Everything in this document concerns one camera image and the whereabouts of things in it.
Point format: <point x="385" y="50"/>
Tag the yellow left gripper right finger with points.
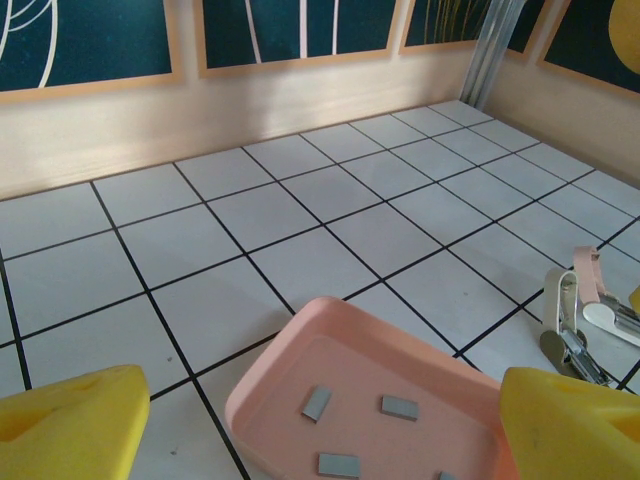
<point x="565" y="435"/>

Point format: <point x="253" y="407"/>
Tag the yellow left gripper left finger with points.
<point x="65" y="430"/>

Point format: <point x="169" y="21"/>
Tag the cream stapler with metal magazine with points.
<point x="557" y="300"/>

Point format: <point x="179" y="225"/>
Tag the pink plastic tray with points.
<point x="350" y="360"/>

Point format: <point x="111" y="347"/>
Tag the white and pink plastic piece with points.
<point x="605" y="320"/>

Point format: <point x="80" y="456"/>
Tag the aluminium corner post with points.
<point x="487" y="55"/>

